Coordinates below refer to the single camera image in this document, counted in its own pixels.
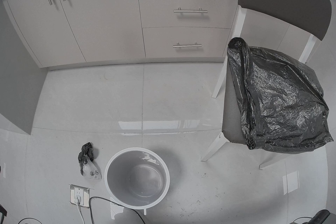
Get black plastic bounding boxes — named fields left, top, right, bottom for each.
left=78, top=142, right=96, bottom=173

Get clear printed wrapper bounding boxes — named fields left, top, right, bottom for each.
left=80, top=155, right=102, bottom=180

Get black plastic bag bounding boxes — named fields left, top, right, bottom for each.
left=227, top=37, right=334, bottom=155

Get white trash bin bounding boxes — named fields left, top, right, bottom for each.
left=104, top=148, right=170, bottom=215

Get beige cabinet with drawers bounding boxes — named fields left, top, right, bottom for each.
left=0, top=0, right=336, bottom=70

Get grey glossy panel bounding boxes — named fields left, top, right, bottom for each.
left=0, top=0, right=48, bottom=135

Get white power cable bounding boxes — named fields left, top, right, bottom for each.
left=75, top=195, right=87, bottom=224

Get black cable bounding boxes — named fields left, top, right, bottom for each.
left=292, top=216, right=315, bottom=224
left=18, top=217, right=40, bottom=224
left=89, top=196, right=146, bottom=224

